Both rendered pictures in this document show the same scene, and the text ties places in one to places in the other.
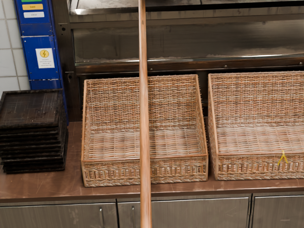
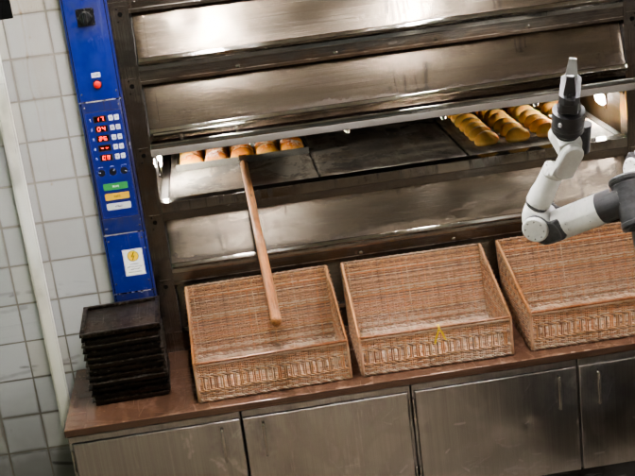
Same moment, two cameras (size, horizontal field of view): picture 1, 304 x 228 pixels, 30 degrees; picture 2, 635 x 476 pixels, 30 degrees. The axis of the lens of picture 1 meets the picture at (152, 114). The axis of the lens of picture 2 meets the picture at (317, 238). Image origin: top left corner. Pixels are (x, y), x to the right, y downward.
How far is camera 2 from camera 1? 1.93 m
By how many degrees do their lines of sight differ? 18
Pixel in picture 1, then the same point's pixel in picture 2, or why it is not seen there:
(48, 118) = (146, 322)
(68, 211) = (180, 437)
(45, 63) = (134, 268)
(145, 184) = (271, 293)
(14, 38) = (94, 241)
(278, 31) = (418, 199)
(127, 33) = (233, 221)
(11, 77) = (91, 295)
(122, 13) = (225, 195)
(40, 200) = (145, 423)
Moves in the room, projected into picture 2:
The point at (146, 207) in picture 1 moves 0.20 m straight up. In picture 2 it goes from (273, 305) to (264, 236)
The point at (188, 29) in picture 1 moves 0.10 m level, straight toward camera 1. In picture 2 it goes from (307, 209) to (308, 216)
